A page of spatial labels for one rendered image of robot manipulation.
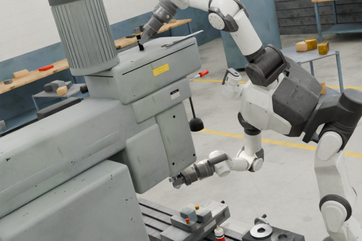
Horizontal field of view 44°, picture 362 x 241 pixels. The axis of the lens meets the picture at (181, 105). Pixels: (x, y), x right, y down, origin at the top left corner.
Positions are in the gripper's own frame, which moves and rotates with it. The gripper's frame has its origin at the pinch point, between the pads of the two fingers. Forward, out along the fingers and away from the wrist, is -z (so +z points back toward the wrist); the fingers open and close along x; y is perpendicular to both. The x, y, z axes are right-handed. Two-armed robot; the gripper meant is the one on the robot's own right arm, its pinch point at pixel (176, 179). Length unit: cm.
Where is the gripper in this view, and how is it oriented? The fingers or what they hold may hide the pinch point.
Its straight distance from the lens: 221.4
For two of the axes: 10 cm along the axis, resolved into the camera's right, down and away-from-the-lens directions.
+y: 2.4, 9.2, 3.1
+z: 9.1, -3.2, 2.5
